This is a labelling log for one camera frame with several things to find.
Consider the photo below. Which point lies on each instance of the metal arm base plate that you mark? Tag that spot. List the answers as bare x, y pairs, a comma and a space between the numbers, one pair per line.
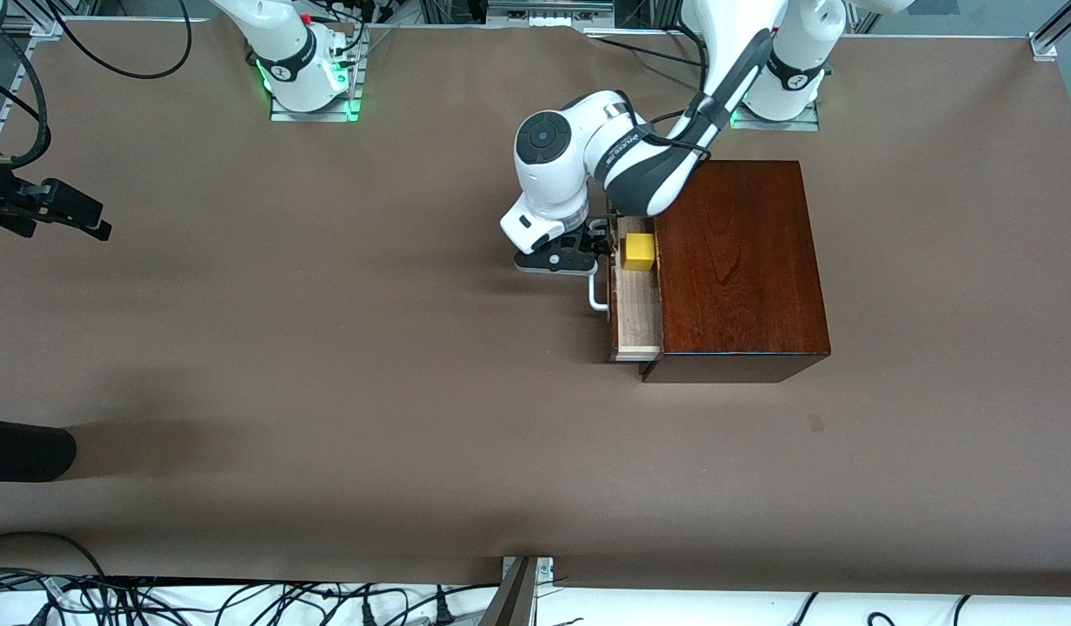
805, 125
283, 116

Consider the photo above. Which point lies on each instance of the silver corner bracket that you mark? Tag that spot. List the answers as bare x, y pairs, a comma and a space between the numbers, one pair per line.
544, 569
1043, 48

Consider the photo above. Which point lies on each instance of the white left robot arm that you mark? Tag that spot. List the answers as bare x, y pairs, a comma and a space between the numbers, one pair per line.
570, 174

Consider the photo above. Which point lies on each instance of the dark aluminium profile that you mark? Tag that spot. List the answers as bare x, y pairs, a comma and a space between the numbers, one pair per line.
509, 604

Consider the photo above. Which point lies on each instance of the dark brown wooden cabinet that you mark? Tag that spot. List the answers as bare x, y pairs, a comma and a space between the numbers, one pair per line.
744, 261

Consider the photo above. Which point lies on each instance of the yellow block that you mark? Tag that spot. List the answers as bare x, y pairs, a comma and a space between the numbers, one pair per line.
640, 252

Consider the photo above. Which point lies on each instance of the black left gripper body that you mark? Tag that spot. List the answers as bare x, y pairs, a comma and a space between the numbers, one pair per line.
590, 239

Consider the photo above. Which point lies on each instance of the aluminium frame rail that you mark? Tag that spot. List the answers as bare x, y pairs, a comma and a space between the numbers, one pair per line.
1066, 22
9, 96

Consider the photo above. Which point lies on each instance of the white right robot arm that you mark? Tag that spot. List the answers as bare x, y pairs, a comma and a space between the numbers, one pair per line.
296, 69

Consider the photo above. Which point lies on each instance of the black padded pole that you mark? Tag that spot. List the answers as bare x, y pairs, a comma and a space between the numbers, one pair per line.
23, 450

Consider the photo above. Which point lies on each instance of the light wood drawer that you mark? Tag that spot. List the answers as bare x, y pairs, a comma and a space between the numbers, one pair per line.
640, 313

